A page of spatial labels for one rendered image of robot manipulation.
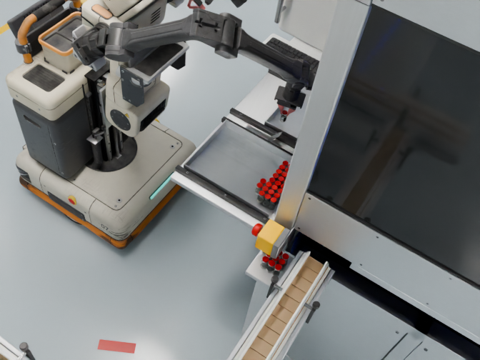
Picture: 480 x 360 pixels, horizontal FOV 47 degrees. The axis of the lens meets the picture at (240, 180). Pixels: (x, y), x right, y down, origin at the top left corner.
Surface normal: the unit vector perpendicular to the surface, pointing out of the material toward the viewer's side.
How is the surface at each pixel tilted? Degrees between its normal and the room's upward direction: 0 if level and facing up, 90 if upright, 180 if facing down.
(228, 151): 0
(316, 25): 90
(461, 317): 90
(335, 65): 90
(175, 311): 0
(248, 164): 0
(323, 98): 90
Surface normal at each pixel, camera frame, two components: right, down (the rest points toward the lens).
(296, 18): -0.56, 0.63
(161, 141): 0.11, -0.59
